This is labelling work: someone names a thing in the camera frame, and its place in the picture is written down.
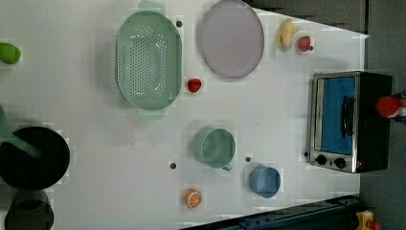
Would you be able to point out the red ketchup bottle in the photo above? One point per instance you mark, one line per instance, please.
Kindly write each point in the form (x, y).
(391, 107)

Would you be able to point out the black toaster oven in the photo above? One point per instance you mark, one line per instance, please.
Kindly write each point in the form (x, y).
(346, 132)

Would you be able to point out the toy strawberry near colander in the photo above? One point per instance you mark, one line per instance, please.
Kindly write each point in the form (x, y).
(194, 85)

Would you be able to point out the green mug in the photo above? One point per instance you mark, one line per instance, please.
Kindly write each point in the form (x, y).
(214, 147)

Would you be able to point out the purple round plate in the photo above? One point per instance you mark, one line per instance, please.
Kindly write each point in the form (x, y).
(231, 39)

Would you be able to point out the toy orange slice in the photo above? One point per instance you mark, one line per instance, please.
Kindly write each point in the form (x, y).
(192, 198)

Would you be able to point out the green colander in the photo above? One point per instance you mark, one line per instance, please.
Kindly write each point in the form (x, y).
(149, 60)

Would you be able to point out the blue cup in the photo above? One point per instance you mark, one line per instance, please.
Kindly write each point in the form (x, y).
(264, 181)

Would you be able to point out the toy banana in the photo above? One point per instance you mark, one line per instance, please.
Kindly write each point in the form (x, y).
(285, 35)

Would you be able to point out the toy strawberry near banana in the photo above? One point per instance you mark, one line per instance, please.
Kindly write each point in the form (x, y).
(304, 44)

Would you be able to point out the large black pot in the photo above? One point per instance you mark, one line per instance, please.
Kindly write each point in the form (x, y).
(21, 171)

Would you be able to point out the small black cup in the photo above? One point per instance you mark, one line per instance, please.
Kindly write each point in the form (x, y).
(30, 210)

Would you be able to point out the green spatula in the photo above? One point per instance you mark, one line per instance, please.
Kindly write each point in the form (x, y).
(7, 136)

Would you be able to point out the green toy vegetable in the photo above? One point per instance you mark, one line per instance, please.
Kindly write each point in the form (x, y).
(9, 53)

